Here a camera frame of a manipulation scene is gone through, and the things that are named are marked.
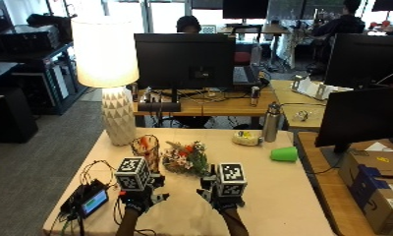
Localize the cardboard box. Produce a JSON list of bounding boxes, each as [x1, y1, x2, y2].
[[337, 149, 393, 236]]

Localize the mixed flower bouquet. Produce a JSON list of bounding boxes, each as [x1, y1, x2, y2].
[[161, 140, 210, 177]]

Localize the black computer monitor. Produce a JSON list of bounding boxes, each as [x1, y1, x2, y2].
[[314, 85, 393, 169], [221, 0, 272, 28], [324, 32, 393, 90], [133, 32, 237, 113]]

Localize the patterned glass vase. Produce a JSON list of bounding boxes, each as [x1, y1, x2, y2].
[[129, 134, 161, 174]]

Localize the black cables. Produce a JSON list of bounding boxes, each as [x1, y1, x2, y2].
[[47, 159, 159, 236]]

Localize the white marker cube, left glove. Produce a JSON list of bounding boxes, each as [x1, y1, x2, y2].
[[115, 156, 153, 192]]

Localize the steel water bottle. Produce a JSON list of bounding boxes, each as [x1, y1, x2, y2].
[[262, 101, 284, 144]]

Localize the white marker cube, right glove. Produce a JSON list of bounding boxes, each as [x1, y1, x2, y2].
[[214, 162, 249, 198]]

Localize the black shelf unit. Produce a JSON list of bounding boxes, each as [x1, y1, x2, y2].
[[0, 24, 89, 116]]

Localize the white paper holder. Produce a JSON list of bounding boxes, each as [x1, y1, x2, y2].
[[290, 74, 354, 101]]

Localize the person's left hand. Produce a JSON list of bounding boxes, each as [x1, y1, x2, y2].
[[117, 172, 171, 214]]

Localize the black device with screen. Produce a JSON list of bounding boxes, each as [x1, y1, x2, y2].
[[59, 179, 112, 220]]

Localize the white table lamp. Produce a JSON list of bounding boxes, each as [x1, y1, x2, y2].
[[69, 15, 140, 148]]

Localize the wooden side table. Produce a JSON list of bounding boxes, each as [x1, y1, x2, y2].
[[269, 79, 330, 131]]

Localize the crumpled white yellow wrapper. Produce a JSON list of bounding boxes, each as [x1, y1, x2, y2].
[[230, 130, 265, 148]]

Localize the black cabinet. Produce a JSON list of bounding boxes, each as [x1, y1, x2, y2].
[[0, 86, 40, 145]]

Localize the white marker cube, glove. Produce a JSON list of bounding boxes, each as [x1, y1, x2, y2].
[[115, 156, 153, 192], [214, 162, 249, 198]]

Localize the wooden desk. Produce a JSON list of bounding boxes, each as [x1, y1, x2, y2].
[[132, 88, 280, 129]]

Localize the green plastic cup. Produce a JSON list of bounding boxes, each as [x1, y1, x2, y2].
[[269, 146, 300, 163]]

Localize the person's right hand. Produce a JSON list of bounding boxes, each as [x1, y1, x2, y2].
[[196, 163, 246, 212]]

